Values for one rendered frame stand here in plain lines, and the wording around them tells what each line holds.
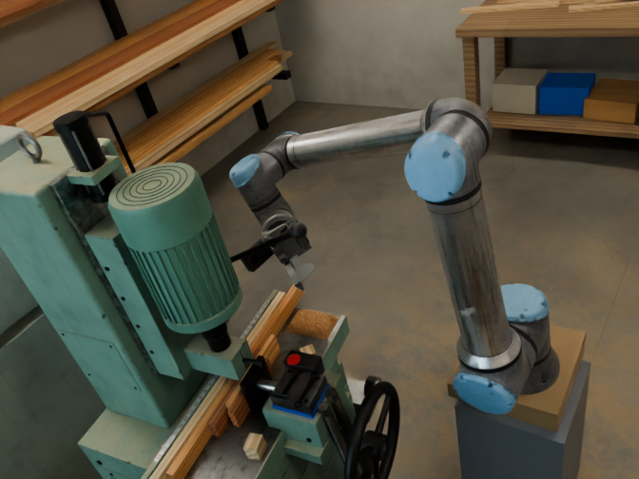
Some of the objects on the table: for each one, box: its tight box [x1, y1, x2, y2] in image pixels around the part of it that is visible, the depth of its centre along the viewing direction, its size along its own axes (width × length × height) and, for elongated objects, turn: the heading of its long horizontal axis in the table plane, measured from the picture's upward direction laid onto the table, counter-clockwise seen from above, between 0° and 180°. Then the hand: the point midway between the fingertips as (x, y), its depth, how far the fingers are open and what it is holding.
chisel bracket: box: [184, 333, 254, 380], centre depth 136 cm, size 7×14×8 cm, turn 80°
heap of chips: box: [285, 310, 339, 340], centre depth 153 cm, size 8×12×3 cm
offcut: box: [243, 432, 267, 461], centre depth 125 cm, size 4×3×4 cm
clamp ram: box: [240, 355, 279, 411], centre depth 134 cm, size 9×8×9 cm
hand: (281, 266), depth 126 cm, fingers open, 14 cm apart
